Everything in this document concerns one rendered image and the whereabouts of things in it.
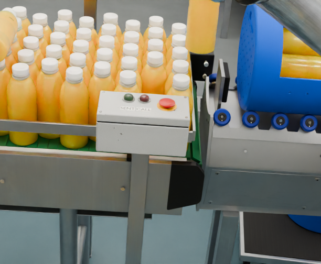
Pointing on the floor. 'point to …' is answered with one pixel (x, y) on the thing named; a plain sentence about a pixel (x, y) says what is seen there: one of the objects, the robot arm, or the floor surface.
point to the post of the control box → (136, 207)
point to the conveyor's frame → (83, 188)
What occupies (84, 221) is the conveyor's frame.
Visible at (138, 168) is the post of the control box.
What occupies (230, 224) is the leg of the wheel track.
